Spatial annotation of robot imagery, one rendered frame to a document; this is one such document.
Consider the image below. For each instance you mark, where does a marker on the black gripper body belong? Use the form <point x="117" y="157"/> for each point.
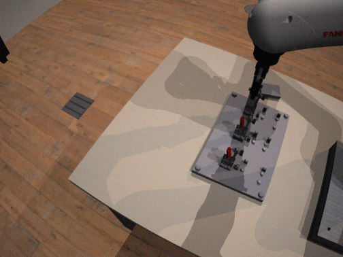
<point x="264" y="60"/>

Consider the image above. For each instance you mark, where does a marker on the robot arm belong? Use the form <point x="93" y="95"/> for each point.
<point x="279" y="26"/>

